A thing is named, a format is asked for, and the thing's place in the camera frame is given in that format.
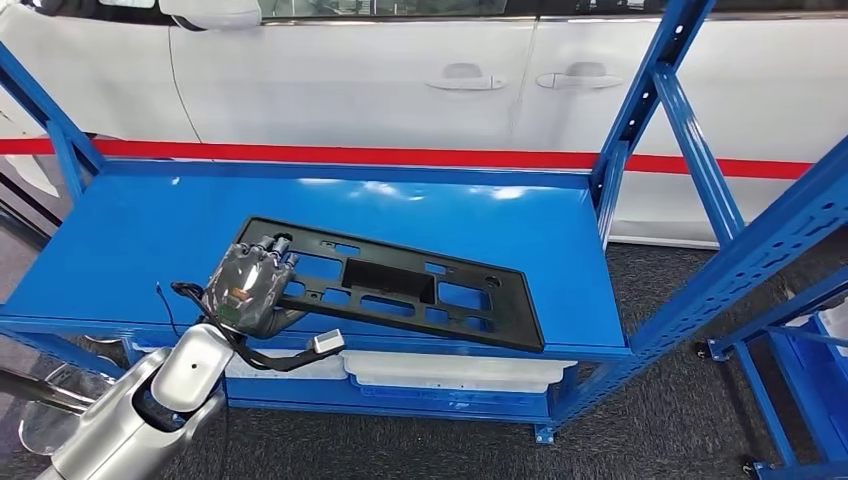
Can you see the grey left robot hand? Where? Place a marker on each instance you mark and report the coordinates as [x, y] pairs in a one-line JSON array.
[[242, 291]]

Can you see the blue metal shelf rack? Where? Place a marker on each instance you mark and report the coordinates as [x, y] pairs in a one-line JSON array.
[[132, 238]]

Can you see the blue plastic bin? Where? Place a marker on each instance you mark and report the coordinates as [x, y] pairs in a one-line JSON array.
[[464, 404]]

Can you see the red barrier belt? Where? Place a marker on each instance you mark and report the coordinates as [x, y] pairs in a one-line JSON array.
[[397, 158]]

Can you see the white car side mirror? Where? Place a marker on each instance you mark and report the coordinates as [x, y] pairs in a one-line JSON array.
[[212, 12]]

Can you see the black plastic panel part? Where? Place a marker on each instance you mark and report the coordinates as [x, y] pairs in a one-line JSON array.
[[517, 318]]

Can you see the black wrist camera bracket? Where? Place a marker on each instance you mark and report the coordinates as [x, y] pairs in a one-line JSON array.
[[278, 364]]

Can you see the blue wheeled metal rack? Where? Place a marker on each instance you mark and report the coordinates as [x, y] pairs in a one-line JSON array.
[[815, 384]]

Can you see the white car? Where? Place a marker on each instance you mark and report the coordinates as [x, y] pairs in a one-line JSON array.
[[318, 86]]

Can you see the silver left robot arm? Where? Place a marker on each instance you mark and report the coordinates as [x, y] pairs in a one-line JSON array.
[[119, 430]]

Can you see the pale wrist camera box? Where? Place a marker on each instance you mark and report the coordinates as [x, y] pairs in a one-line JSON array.
[[328, 342]]

